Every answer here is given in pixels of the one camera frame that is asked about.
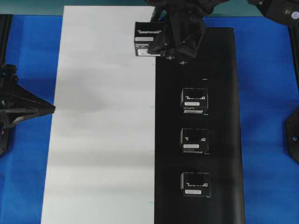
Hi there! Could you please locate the black dynamixel box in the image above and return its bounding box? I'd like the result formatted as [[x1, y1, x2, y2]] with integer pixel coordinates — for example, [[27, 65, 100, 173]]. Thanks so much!
[[180, 88, 208, 115], [180, 172, 212, 197], [134, 22, 164, 56], [180, 128, 209, 154]]

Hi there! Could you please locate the white base board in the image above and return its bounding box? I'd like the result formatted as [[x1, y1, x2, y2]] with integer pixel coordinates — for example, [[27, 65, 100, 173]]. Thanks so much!
[[41, 6, 156, 224]]

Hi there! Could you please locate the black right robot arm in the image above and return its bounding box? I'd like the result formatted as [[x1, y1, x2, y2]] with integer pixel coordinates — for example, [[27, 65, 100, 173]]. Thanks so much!
[[146, 0, 225, 65]]

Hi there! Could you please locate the black base board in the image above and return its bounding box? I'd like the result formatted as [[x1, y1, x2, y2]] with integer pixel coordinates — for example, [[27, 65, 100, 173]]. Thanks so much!
[[154, 28, 245, 224]]

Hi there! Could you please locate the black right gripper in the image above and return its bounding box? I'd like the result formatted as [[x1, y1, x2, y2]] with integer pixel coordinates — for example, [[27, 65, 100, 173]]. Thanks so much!
[[148, 0, 206, 64]]

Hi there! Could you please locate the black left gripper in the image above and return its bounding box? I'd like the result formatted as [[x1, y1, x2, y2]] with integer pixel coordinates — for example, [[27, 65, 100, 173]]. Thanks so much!
[[0, 64, 56, 131]]

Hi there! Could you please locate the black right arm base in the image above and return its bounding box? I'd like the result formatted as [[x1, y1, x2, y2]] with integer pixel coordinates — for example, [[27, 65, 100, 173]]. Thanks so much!
[[247, 0, 299, 26]]

